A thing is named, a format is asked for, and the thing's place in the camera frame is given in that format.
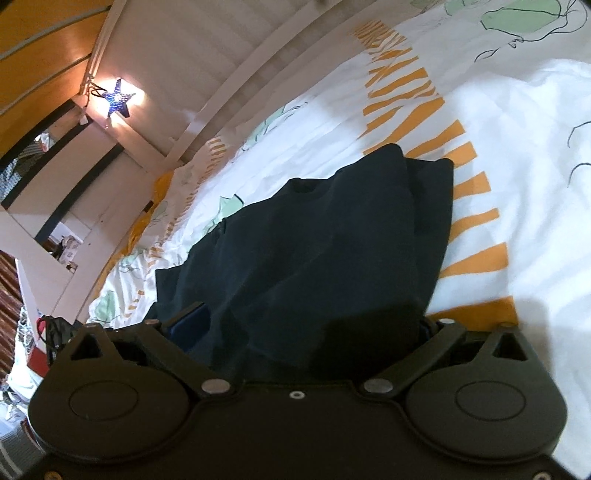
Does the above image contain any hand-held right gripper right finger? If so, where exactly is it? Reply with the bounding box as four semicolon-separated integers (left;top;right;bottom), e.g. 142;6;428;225
362;316;536;398

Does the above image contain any dark navy garment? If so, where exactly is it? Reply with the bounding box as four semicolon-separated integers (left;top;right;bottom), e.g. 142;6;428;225
145;143;455;384

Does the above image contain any orange bed sheet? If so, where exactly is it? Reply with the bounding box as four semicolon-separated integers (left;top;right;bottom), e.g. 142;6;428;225
95;171;178;301

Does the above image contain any white cabinet with black trim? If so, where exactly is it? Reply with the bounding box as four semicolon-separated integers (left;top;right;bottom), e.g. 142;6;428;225
0;98;155;319

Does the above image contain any red box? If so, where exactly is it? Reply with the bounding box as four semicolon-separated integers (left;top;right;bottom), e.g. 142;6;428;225
27;348;52;381

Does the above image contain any white printed duvet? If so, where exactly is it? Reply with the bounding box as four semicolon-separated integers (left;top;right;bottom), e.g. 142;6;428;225
87;0;591;467

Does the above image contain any blue star lamp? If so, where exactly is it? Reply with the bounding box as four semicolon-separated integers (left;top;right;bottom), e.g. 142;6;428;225
100;77;137;120

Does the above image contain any striped brown rug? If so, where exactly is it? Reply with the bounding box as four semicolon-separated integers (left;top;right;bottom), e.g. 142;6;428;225
0;249;29;374

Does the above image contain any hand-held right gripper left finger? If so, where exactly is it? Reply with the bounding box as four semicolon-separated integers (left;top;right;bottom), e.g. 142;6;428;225
65;302;232;398

